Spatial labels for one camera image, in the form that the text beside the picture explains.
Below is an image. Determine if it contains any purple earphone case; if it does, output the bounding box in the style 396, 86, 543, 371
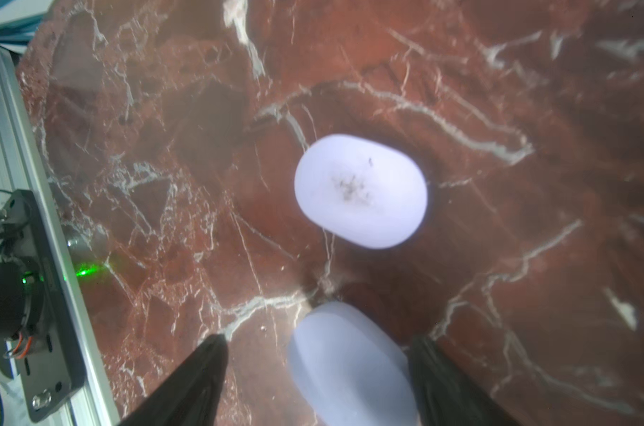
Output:
287, 302, 419, 425
293, 134, 428, 250

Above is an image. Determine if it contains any aluminium front rail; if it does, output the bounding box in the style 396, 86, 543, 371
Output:
0, 47, 119, 425

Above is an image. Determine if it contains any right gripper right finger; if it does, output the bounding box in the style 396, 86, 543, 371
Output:
408, 337, 519, 426

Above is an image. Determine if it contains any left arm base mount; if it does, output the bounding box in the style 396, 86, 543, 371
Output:
0, 190, 87, 424

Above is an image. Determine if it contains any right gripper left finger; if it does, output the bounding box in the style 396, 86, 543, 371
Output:
120, 335, 229, 426

